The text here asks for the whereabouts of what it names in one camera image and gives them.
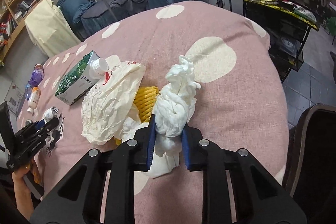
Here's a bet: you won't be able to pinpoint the pink polka-dot blanket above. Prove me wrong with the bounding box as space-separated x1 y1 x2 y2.
16 0 290 224

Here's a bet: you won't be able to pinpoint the purple plastic container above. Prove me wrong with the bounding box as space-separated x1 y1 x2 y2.
28 64 45 86

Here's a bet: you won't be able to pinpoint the crumpled cream paper bag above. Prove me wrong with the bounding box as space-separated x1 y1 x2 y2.
81 61 147 146

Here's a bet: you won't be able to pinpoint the cream cloth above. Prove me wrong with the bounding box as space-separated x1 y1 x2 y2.
24 0 82 58

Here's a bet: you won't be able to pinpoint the printed cardboard box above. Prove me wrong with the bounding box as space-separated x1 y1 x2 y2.
7 82 25 114

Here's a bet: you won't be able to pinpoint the blue cloth pile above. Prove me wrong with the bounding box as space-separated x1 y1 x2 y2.
56 0 96 24

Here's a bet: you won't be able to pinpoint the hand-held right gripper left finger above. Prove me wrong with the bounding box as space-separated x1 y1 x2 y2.
33 114 158 224

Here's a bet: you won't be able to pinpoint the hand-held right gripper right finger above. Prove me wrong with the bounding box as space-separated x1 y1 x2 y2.
181 126 307 224

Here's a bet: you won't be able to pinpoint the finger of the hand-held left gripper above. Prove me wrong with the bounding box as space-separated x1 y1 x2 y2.
16 127 54 143
26 117 60 132

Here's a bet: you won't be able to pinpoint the small white wrapper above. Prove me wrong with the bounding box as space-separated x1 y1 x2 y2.
43 106 59 122

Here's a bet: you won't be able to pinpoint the green and white carton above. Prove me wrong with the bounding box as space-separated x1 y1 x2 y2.
55 50 109 106

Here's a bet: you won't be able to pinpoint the dark folded clothes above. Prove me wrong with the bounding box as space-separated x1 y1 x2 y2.
17 0 37 13

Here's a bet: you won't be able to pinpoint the foam mesh fruit sleeve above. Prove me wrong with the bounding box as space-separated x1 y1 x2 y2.
133 86 161 123

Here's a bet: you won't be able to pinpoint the white tissue wad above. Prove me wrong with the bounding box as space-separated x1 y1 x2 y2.
146 55 202 179

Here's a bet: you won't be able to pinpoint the white pill bottle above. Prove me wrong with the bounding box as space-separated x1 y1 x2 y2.
26 86 42 113

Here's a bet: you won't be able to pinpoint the person's left hand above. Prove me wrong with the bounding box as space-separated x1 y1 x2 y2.
11 160 44 214

